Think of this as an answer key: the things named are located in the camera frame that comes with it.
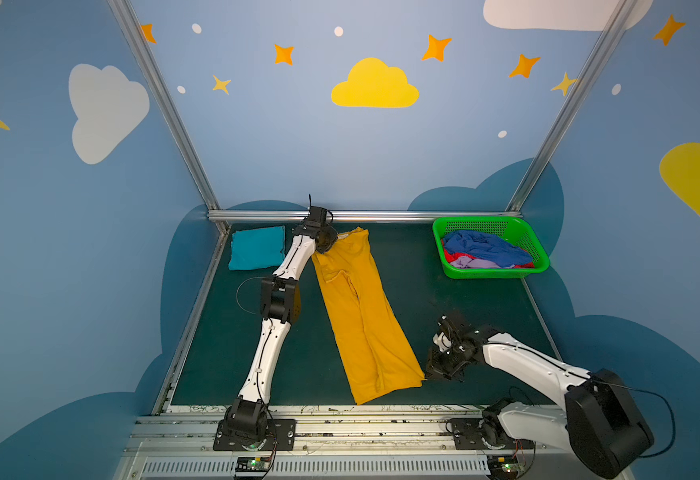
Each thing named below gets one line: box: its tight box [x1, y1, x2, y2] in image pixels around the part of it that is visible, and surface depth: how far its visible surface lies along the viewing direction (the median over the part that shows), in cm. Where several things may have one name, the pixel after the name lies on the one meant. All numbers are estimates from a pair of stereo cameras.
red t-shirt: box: [443, 240, 535, 268], surface depth 104 cm
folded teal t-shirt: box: [228, 225, 286, 271], surface depth 117 cm
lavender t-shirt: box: [450, 256, 501, 269], surface depth 103 cm
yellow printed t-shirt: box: [311, 227, 425, 405], surface depth 95 cm
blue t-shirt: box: [443, 230, 533, 268], surface depth 106 cm
